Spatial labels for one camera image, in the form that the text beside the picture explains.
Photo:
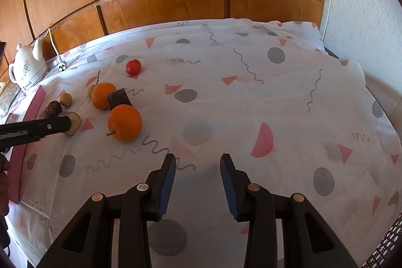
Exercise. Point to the white ceramic kettle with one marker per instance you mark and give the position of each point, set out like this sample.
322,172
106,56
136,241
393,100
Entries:
26,64

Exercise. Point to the dried fruit slice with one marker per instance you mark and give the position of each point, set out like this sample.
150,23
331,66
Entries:
75,125

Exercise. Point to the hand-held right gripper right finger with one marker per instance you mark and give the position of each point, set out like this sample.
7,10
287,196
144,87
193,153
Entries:
226,183

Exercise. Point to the small yellow-green fruit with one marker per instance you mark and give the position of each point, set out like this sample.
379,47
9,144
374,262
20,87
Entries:
66,99

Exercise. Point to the white patterned tablecloth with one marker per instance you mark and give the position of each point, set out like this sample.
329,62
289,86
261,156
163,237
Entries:
251,104

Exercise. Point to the perforated dark panel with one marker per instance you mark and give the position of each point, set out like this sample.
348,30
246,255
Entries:
391,243

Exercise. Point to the orange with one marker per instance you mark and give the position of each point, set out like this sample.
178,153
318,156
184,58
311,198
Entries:
124,122
103,96

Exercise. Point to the brown rectangular block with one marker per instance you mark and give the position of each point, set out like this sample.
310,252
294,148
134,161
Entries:
119,99

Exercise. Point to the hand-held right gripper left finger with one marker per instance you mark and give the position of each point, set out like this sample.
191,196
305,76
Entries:
168,183

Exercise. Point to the pink shallow box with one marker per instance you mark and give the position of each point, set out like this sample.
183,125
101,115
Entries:
18,167

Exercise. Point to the red tomato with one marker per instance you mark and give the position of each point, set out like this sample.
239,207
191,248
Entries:
133,67

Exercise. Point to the yellow pear with stem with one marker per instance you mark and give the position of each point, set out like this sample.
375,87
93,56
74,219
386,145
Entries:
91,89

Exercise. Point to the person's left hand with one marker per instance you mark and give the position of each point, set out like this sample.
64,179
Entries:
3,192

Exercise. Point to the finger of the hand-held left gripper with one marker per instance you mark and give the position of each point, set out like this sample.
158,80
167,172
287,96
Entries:
53,125

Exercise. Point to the silver patterned tray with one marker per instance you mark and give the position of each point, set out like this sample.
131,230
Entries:
8,97

